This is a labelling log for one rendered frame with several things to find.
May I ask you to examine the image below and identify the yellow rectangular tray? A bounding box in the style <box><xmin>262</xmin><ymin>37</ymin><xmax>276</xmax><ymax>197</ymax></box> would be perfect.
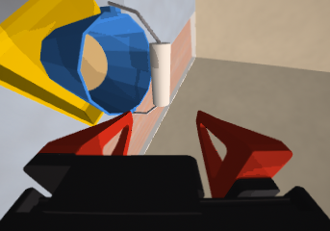
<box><xmin>0</xmin><ymin>0</ymin><xmax>104</xmax><ymax>126</ymax></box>

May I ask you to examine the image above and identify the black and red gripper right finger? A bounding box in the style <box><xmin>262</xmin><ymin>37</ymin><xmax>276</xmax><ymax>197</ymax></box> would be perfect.
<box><xmin>196</xmin><ymin>111</ymin><xmax>292</xmax><ymax>197</ymax></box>

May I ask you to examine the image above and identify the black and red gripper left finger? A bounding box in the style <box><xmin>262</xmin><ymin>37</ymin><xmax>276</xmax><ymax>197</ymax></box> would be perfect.
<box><xmin>39</xmin><ymin>111</ymin><xmax>133</xmax><ymax>155</ymax></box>

